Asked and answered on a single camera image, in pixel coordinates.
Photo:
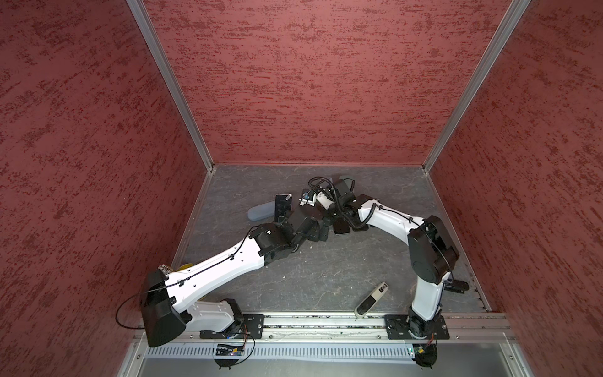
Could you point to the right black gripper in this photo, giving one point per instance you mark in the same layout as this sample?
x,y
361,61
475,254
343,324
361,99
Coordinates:
x,y
332,219

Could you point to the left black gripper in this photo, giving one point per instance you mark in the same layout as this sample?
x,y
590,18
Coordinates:
x,y
315,236

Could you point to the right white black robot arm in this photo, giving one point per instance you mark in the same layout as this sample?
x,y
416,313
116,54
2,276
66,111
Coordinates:
x,y
432,252

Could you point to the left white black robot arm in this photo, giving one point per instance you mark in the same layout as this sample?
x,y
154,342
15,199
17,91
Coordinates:
x,y
169,302

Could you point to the light blue flat stand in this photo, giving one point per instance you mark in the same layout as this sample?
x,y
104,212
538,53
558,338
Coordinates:
x,y
261,212

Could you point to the silver black remote device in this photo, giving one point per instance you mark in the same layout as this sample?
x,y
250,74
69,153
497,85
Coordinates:
x,y
371,300

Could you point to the yellow cup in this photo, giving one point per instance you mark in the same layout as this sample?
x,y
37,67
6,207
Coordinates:
x,y
185,266

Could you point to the bundle of coloured pens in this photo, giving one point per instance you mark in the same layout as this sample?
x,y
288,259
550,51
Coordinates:
x,y
166,269

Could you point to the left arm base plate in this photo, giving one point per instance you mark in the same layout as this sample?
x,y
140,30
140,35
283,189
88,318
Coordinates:
x,y
244,325

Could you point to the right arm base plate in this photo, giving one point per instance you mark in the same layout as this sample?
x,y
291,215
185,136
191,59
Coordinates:
x,y
404,327

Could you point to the aluminium front rail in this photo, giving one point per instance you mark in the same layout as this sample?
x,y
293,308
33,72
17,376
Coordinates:
x,y
342,327

